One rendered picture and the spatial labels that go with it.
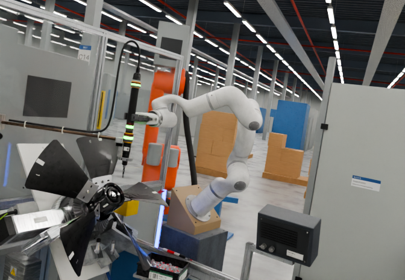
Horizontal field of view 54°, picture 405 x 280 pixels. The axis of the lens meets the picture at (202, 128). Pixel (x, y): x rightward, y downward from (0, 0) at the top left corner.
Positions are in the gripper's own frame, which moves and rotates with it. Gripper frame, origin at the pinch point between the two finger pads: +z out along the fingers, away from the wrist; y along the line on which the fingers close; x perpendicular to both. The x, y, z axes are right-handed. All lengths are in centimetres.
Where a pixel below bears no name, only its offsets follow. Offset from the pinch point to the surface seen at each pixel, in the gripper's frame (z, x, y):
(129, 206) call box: -33, -53, 21
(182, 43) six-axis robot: -326, 93, 217
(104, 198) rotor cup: 15.5, -35.3, -5.6
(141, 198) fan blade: -9.8, -38.5, -5.3
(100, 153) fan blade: 2.5, -20.0, 13.8
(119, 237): -2, -57, -1
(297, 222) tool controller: -30, -34, -76
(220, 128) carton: -721, -41, 355
